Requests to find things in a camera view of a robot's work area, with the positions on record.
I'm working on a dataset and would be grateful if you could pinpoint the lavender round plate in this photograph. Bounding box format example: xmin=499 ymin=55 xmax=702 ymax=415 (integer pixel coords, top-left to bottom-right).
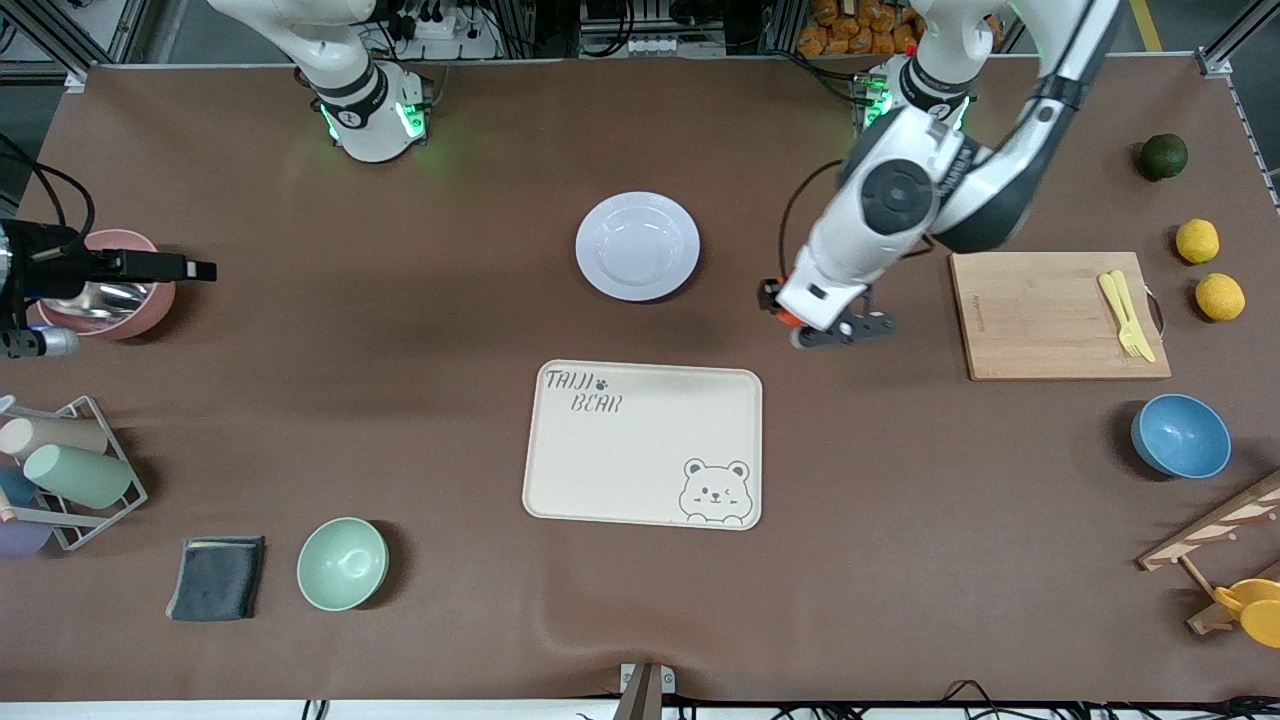
xmin=575 ymin=191 xmax=702 ymax=302

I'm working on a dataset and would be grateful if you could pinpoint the pink bowl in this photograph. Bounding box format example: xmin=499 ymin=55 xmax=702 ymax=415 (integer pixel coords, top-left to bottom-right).
xmin=36 ymin=229 xmax=177 ymax=341

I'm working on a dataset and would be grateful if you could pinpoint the shiny metal scoop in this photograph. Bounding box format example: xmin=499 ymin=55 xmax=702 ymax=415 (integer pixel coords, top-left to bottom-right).
xmin=38 ymin=280 xmax=151 ymax=321

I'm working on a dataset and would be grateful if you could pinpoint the beige cup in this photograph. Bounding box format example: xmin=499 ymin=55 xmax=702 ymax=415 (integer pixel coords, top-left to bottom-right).
xmin=0 ymin=415 xmax=109 ymax=461

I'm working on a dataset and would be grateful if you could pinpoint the beige bear print tray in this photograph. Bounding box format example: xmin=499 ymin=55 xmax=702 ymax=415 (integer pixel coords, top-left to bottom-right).
xmin=522 ymin=359 xmax=764 ymax=531

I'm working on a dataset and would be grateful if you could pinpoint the mint green cup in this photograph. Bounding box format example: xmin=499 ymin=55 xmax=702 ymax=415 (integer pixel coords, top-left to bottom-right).
xmin=23 ymin=443 xmax=134 ymax=510

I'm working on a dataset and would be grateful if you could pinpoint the wooden cutting board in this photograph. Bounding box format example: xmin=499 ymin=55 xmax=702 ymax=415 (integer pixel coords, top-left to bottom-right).
xmin=948 ymin=251 xmax=1173 ymax=382

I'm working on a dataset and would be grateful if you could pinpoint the bag of orange fruits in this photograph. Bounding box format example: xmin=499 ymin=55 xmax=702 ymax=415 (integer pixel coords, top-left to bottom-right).
xmin=797 ymin=0 xmax=926 ymax=57

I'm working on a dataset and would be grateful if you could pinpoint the purple cup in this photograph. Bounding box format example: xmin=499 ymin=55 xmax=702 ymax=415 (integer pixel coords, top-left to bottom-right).
xmin=0 ymin=518 xmax=54 ymax=558

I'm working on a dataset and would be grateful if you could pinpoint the dark grey folded cloth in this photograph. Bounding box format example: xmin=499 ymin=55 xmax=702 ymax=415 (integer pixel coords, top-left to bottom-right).
xmin=165 ymin=536 xmax=267 ymax=623

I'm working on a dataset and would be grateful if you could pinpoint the mint green bowl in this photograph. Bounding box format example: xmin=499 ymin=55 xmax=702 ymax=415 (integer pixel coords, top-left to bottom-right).
xmin=296 ymin=516 xmax=390 ymax=612

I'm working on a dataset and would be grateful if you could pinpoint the yellow plastic fork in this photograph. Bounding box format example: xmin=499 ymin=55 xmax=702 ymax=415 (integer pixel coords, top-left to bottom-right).
xmin=1098 ymin=272 xmax=1146 ymax=359

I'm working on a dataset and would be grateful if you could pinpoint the white power strip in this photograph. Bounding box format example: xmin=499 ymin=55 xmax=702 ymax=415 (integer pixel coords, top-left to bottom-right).
xmin=385 ymin=10 xmax=501 ymax=59

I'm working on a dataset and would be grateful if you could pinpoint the dark green avocado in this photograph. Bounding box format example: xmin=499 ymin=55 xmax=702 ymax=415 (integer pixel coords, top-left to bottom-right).
xmin=1141 ymin=133 xmax=1190 ymax=182

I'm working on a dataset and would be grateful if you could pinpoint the yellow lemon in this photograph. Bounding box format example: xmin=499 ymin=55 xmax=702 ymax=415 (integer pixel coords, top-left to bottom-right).
xmin=1175 ymin=218 xmax=1221 ymax=265
xmin=1195 ymin=272 xmax=1247 ymax=323

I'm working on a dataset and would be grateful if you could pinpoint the blue bowl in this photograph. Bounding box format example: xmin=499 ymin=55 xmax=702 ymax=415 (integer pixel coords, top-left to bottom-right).
xmin=1131 ymin=393 xmax=1233 ymax=480

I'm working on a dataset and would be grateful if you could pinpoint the wooden mug rack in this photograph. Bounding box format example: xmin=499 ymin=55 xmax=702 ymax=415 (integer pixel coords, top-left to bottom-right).
xmin=1138 ymin=470 xmax=1280 ymax=636

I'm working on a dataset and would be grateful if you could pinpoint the yellow mug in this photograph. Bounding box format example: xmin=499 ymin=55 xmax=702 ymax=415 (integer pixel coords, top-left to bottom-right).
xmin=1214 ymin=577 xmax=1280 ymax=649

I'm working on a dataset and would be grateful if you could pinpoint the grey wire cup rack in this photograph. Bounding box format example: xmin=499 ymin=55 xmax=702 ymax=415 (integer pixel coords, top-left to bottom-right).
xmin=0 ymin=395 xmax=149 ymax=552

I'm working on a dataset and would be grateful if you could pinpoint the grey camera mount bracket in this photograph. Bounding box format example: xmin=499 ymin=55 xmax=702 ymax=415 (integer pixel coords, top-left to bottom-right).
xmin=612 ymin=662 xmax=677 ymax=720

